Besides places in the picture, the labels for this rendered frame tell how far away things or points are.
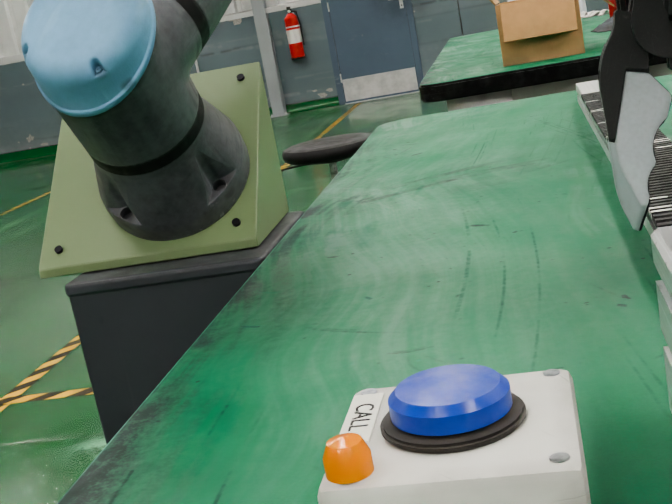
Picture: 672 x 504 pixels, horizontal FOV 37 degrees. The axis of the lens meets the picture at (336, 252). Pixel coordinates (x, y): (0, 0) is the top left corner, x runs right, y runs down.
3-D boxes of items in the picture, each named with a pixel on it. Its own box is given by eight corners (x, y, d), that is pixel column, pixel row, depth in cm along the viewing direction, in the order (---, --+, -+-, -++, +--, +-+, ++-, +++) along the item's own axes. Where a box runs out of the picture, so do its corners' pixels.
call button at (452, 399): (402, 418, 35) (393, 366, 35) (516, 407, 34) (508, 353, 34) (389, 471, 31) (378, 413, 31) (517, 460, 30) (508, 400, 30)
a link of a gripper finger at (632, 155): (631, 212, 62) (669, 65, 59) (643, 235, 57) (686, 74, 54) (581, 202, 63) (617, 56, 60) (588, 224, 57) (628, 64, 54)
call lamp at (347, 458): (330, 463, 31) (323, 428, 31) (377, 458, 31) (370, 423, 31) (321, 486, 30) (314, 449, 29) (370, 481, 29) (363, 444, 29)
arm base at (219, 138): (111, 259, 96) (65, 202, 88) (102, 141, 104) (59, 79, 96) (259, 215, 95) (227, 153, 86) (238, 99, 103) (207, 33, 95)
